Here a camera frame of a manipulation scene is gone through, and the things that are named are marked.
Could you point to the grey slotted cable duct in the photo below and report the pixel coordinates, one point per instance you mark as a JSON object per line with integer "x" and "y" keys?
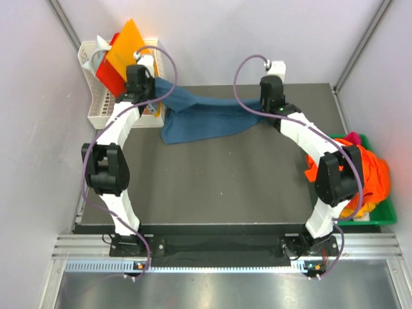
{"x": 136, "y": 267}

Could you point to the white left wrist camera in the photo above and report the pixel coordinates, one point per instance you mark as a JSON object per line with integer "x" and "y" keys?
{"x": 145, "y": 60}

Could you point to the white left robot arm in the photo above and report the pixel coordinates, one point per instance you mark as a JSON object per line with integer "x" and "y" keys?
{"x": 107, "y": 171}

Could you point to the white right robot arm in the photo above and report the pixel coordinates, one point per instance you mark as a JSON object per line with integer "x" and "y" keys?
{"x": 339, "y": 175}

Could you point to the yellow t shirt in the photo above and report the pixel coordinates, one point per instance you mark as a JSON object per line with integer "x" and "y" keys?
{"x": 362, "y": 215}

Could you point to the orange plastic board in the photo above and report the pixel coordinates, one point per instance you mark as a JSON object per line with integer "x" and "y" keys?
{"x": 120, "y": 56}

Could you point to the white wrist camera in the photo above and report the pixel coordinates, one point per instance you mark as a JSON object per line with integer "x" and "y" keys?
{"x": 145, "y": 60}
{"x": 276, "y": 68}

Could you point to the pink t shirt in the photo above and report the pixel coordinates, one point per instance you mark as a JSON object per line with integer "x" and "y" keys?
{"x": 353, "y": 138}

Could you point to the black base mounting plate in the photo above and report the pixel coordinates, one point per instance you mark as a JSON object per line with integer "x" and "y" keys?
{"x": 224, "y": 245}

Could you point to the red plastic board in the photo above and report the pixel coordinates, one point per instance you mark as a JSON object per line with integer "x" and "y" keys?
{"x": 109, "y": 77}

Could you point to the white perforated plastic basket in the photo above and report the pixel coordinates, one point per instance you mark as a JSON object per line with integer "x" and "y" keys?
{"x": 102, "y": 101}

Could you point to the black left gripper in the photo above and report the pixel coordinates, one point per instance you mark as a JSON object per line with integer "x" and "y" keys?
{"x": 150, "y": 79}

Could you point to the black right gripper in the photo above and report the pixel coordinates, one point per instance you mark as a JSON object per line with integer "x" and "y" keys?
{"x": 260, "y": 100}

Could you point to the green plastic bin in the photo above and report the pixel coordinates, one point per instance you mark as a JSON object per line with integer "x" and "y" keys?
{"x": 383, "y": 213}

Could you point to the light blue plastic ring tool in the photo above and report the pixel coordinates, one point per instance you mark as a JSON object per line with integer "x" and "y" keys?
{"x": 101, "y": 47}

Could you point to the blue t shirt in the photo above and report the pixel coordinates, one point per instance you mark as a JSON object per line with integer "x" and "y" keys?
{"x": 193, "y": 118}

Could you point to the orange t shirt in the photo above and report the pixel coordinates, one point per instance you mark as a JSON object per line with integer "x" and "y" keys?
{"x": 377, "y": 182}

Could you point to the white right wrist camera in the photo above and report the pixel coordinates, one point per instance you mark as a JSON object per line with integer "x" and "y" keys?
{"x": 276, "y": 68}

